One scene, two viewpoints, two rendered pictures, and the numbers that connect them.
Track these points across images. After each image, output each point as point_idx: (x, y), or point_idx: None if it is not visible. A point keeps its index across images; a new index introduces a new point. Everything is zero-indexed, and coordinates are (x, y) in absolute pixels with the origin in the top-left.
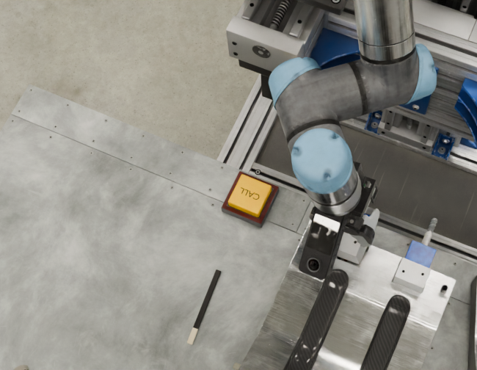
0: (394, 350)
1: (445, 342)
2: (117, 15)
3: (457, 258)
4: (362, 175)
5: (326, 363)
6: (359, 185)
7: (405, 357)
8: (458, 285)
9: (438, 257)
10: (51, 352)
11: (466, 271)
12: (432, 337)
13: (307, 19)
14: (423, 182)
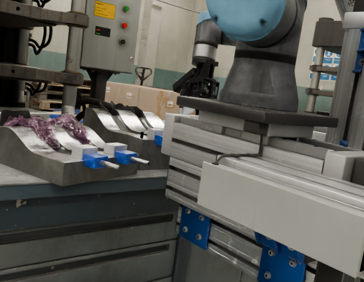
0: (129, 132)
1: None
2: None
3: (154, 176)
4: (206, 71)
5: (142, 129)
6: (198, 49)
7: (124, 132)
8: (140, 172)
9: (161, 174)
10: None
11: (145, 175)
12: (124, 134)
13: (322, 131)
14: None
